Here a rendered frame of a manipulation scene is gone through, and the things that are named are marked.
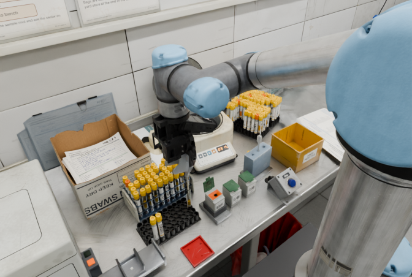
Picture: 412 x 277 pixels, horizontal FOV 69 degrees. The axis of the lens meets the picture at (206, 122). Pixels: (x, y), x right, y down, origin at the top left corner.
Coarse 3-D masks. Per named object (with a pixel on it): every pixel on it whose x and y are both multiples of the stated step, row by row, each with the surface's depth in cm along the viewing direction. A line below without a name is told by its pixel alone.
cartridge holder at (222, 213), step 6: (204, 204) 92; (204, 210) 93; (210, 210) 90; (216, 210) 89; (222, 210) 91; (228, 210) 92; (210, 216) 91; (216, 216) 90; (222, 216) 90; (228, 216) 91; (216, 222) 89
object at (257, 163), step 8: (264, 144) 104; (248, 152) 101; (256, 152) 101; (264, 152) 101; (248, 160) 99; (256, 160) 99; (264, 160) 103; (248, 168) 101; (256, 168) 101; (264, 168) 106; (272, 168) 107; (256, 176) 104
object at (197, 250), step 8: (192, 240) 84; (200, 240) 85; (184, 248) 83; (192, 248) 83; (200, 248) 83; (208, 248) 83; (192, 256) 81; (200, 256) 81; (208, 256) 80; (192, 264) 79
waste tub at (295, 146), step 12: (276, 132) 110; (288, 132) 115; (300, 132) 115; (312, 132) 109; (276, 144) 109; (288, 144) 118; (300, 144) 117; (312, 144) 111; (276, 156) 111; (288, 156) 106; (300, 156) 102; (312, 156) 107; (300, 168) 106
